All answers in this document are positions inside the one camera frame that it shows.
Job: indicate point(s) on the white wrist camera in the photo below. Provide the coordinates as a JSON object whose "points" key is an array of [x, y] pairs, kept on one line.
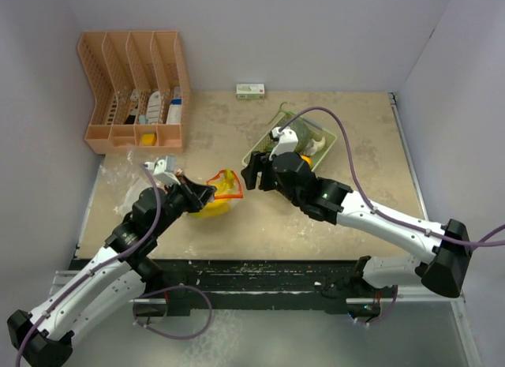
{"points": [[163, 170], [285, 140]]}

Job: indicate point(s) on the orange bell pepper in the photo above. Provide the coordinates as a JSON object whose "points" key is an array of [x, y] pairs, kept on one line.
{"points": [[307, 159]]}

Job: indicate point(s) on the small green white box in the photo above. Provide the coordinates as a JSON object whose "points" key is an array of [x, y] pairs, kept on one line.
{"points": [[250, 91]]}

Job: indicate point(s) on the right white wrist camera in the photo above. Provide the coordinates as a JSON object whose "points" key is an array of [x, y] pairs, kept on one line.
{"points": [[285, 140]]}

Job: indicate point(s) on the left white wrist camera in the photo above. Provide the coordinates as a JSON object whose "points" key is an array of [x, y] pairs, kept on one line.
{"points": [[163, 170]]}

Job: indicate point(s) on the aluminium frame rail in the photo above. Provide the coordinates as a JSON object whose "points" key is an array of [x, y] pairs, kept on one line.
{"points": [[421, 294]]}

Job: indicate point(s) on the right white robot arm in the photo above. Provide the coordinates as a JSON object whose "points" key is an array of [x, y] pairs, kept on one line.
{"points": [[437, 255]]}

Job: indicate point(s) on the yellow banana bunch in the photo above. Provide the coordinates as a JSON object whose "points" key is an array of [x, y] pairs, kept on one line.
{"points": [[215, 203]]}

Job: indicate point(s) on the green netted melon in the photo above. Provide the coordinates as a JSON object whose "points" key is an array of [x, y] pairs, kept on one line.
{"points": [[303, 134]]}

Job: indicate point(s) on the yellow small box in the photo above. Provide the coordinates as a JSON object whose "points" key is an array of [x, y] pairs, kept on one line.
{"points": [[148, 139]]}

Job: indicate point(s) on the black white item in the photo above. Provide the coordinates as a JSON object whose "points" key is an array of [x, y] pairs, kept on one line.
{"points": [[132, 108]]}

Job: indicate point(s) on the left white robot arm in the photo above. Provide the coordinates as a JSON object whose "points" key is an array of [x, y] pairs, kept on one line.
{"points": [[120, 271]]}

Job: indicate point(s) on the white garlic bulb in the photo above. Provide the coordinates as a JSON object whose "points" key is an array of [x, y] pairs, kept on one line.
{"points": [[315, 146]]}

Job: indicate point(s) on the clear orange-zip bag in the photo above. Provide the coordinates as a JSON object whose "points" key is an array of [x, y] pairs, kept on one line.
{"points": [[221, 193], [126, 177]]}

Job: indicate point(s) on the pink desk file organizer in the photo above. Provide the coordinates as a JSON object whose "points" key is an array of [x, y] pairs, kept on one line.
{"points": [[116, 62]]}

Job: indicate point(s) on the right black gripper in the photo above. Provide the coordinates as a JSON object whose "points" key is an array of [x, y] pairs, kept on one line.
{"points": [[251, 172]]}

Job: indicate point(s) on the green plastic basket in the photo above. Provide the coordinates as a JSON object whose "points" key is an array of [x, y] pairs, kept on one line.
{"points": [[253, 162]]}

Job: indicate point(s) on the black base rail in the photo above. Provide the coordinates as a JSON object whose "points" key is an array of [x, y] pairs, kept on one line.
{"points": [[330, 286]]}

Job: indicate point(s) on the white blue packet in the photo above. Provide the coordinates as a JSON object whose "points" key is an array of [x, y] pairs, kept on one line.
{"points": [[175, 108]]}

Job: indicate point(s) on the white patterned pouch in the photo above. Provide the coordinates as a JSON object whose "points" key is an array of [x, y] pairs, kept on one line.
{"points": [[153, 108]]}

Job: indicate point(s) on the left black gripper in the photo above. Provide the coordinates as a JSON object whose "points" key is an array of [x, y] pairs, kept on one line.
{"points": [[196, 195]]}

